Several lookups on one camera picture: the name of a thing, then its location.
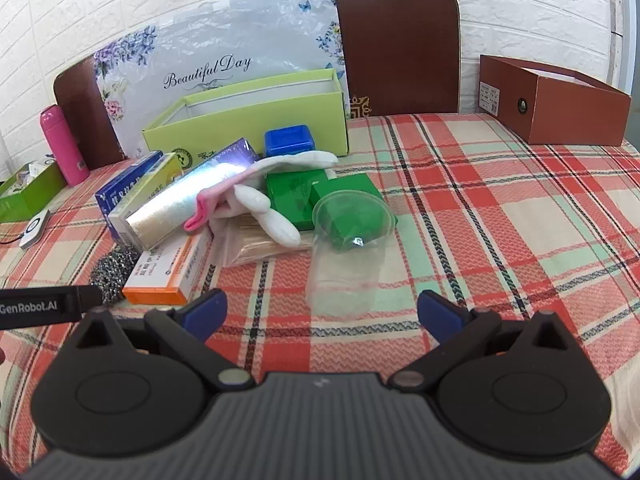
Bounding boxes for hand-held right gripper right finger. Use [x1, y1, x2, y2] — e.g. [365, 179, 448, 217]
[388, 290, 580, 392]

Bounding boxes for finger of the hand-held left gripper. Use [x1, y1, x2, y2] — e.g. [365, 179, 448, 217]
[75, 285, 104, 323]

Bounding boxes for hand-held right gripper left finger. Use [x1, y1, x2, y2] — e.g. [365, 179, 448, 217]
[62, 288, 257, 392]

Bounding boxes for clear plastic cup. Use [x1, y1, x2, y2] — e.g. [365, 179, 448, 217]
[306, 191, 393, 317]

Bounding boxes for shiny metallic carton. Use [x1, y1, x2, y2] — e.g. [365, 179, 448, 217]
[125, 137, 261, 252]

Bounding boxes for white gloves with pink cuffs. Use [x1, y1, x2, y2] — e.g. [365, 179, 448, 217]
[184, 151, 340, 248]

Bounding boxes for blue and white carton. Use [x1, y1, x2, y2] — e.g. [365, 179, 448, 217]
[95, 150, 166, 221]

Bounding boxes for yellow-green carton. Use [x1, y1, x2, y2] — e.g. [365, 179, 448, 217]
[107, 152, 186, 241]

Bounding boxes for blue square container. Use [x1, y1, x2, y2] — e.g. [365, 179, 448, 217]
[264, 125, 316, 158]

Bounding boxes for yellow-green cardboard box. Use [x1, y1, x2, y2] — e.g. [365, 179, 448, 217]
[141, 67, 349, 168]

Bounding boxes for steel wool scrubber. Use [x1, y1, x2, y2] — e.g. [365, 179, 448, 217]
[90, 245, 143, 306]

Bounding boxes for orange and white carton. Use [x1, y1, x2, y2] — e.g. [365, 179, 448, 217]
[121, 234, 213, 306]

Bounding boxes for bag of cotton swabs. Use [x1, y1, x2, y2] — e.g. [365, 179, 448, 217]
[220, 215, 321, 268]

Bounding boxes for white flat device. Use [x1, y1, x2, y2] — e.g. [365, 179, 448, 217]
[19, 208, 52, 250]

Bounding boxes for plaid bed sheet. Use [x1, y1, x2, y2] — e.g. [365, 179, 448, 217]
[0, 112, 640, 480]

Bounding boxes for small green open box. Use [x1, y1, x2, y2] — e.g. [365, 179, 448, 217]
[0, 160, 68, 223]

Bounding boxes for pink thermos bottle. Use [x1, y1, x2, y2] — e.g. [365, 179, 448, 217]
[40, 104, 91, 187]

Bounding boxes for brown shoebox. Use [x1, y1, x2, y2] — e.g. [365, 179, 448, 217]
[477, 54, 633, 147]

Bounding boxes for floral plastic bag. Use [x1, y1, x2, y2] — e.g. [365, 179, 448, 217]
[92, 0, 348, 158]

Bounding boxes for brown headboard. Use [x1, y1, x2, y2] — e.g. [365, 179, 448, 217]
[52, 0, 461, 171]

